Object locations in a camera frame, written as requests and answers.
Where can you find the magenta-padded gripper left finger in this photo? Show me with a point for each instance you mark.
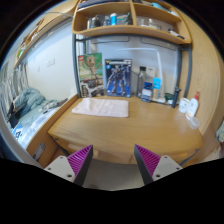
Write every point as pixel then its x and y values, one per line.
pixel 60 165

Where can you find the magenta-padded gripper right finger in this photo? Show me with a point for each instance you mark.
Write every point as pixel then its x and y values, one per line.
pixel 165 165

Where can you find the pink towel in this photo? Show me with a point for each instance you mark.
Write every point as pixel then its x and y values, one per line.
pixel 101 107

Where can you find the hanging green patterned towel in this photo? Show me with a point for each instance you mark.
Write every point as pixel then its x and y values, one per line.
pixel 220 131

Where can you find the clear plastic container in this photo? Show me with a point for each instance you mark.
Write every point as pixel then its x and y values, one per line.
pixel 194 122

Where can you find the white mug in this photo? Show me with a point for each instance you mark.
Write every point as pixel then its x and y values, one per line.
pixel 183 105

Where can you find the white bottle with red cap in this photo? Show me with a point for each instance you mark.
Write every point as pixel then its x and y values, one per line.
pixel 192 107

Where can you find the black laptop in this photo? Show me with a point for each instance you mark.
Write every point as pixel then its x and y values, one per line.
pixel 15 118

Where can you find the dark green round container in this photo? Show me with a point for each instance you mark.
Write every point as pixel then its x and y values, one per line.
pixel 169 96

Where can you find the small blue box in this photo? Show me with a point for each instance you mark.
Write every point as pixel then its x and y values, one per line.
pixel 146 91

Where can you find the light blue and orange card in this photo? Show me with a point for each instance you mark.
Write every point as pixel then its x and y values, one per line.
pixel 156 85

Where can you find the dark transparent water bottle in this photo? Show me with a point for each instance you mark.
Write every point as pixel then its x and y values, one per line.
pixel 141 83

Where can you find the white desk lamp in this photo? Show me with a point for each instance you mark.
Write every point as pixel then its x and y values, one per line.
pixel 160 73

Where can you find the striped grey curtain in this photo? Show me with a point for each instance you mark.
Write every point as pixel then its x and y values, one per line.
pixel 13 83

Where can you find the tree figure toy box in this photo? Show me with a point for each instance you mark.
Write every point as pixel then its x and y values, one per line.
pixel 90 75

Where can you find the blue robot model box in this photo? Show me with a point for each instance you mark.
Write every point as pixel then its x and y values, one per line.
pixel 118 78

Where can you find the wooden shelf unit with items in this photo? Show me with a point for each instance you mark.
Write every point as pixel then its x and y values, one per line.
pixel 133 30

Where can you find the white wall socket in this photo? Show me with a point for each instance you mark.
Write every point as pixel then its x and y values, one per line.
pixel 151 72

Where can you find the grey metal desk frame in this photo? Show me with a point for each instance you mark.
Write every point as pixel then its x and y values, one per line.
pixel 76 66

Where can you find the white wall switch plate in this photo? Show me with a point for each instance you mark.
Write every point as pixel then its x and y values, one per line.
pixel 50 62

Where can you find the wooden wall shelf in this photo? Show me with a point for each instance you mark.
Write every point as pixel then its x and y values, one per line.
pixel 36 31

